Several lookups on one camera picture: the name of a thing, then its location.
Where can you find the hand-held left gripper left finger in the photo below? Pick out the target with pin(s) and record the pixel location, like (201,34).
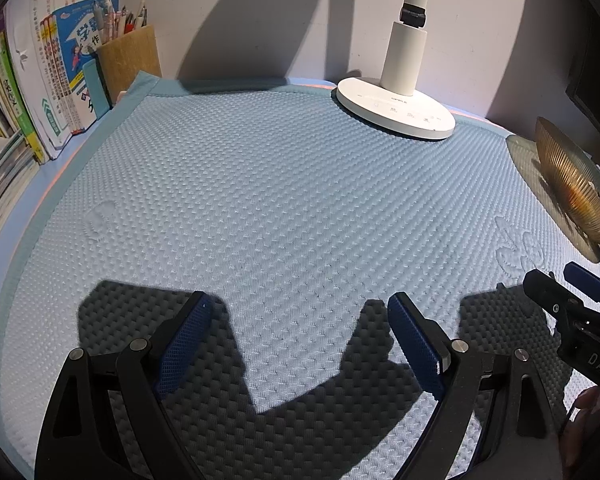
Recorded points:
(182,345)

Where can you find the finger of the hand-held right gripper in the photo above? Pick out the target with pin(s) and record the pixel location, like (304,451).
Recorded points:
(585,277)
(545,287)

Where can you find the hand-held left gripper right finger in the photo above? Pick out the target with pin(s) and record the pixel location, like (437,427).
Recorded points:
(415,345)

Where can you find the amber ribbed glass bowl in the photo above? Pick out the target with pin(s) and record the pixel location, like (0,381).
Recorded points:
(575,185)

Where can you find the person's right hand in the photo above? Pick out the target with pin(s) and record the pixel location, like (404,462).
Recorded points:
(587,412)

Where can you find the blue textured mat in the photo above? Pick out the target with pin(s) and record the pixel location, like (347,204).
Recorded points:
(280,185)

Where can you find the black computer monitor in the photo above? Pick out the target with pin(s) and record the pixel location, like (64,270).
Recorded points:
(587,85)

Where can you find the flat stack of books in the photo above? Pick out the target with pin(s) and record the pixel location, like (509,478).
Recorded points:
(0,175)

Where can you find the white desk lamp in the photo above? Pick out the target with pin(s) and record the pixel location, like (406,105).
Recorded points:
(405,65)

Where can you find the teal book end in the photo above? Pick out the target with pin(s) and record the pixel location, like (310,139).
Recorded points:
(97,85)

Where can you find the wooden pen holder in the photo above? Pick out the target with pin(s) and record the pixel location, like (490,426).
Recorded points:
(130,57)

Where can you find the row of upright books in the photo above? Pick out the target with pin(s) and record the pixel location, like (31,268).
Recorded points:
(35,60)

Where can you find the bunch of pens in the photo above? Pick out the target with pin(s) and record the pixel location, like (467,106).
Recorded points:
(111,20)

